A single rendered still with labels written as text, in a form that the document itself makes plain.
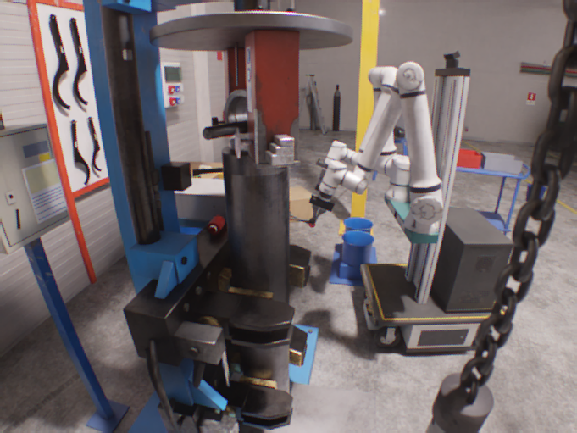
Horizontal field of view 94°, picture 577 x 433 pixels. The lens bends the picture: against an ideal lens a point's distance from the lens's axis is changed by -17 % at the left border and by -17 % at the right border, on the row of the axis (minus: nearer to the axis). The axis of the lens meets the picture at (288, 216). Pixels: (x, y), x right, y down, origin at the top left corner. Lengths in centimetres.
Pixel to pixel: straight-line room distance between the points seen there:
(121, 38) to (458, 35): 1165
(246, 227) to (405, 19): 1125
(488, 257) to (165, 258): 177
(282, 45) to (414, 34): 1120
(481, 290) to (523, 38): 1131
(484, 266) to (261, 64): 178
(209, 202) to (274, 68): 86
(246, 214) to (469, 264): 148
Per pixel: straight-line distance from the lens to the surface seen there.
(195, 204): 152
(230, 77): 113
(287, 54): 78
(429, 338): 227
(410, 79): 148
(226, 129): 90
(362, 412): 184
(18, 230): 135
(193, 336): 98
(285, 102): 77
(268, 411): 136
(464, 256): 205
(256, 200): 96
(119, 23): 101
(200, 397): 128
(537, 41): 1319
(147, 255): 107
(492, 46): 1255
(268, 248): 103
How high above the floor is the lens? 167
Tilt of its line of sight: 24 degrees down
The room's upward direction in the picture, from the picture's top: straight up
